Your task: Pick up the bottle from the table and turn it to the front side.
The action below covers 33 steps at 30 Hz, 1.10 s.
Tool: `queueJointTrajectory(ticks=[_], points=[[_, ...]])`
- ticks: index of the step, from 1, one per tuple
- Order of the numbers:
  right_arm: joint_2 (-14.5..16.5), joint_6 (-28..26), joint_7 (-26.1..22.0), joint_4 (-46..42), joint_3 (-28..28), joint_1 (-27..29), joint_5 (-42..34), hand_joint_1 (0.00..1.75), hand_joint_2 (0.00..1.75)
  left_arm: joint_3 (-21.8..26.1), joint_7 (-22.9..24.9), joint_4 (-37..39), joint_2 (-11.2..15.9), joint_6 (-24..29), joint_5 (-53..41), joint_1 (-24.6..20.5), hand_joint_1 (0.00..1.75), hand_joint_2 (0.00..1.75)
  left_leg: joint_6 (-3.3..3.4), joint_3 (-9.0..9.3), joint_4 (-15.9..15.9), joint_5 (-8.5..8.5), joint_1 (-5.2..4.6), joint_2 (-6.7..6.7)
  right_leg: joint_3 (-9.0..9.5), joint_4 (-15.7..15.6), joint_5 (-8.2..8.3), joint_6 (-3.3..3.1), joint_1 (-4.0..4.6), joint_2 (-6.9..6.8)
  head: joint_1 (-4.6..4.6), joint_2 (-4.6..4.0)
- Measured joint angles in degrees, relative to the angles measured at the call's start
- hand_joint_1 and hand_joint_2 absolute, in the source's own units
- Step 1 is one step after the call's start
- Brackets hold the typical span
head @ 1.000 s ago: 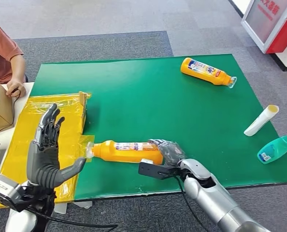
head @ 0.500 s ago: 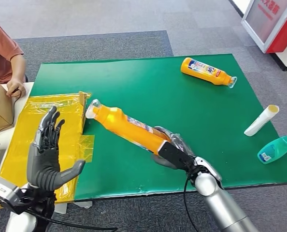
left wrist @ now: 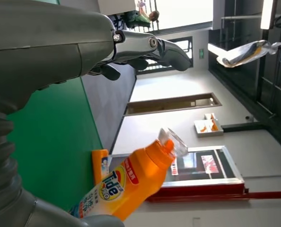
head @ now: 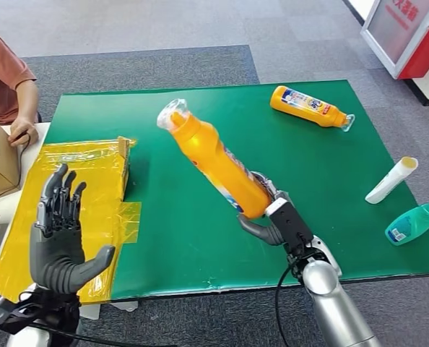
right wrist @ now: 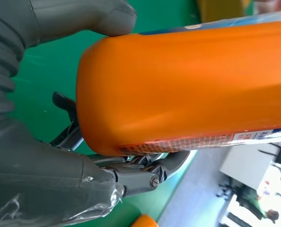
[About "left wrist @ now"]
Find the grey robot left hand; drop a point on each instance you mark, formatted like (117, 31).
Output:
(36, 40)

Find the orange detergent bottle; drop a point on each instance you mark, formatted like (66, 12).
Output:
(135, 181)
(97, 166)

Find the green table mat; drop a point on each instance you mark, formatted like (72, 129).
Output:
(55, 141)

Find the person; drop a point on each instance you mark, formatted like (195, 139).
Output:
(138, 18)

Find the dark framed window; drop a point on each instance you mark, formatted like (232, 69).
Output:
(186, 45)

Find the green exit sign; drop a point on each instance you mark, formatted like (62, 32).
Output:
(201, 53)

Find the white tray orange items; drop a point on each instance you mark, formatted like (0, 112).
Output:
(208, 127)

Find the red white display stand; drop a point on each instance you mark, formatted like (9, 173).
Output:
(201, 188)

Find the clear plastic wrapped bundle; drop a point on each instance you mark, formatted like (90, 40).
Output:
(244, 55)

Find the bright strip light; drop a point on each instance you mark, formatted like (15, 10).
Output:
(266, 14)

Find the dark glass partition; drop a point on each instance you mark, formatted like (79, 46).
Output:
(272, 94)

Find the brown rectangular frame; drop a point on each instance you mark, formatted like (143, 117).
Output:
(174, 105)

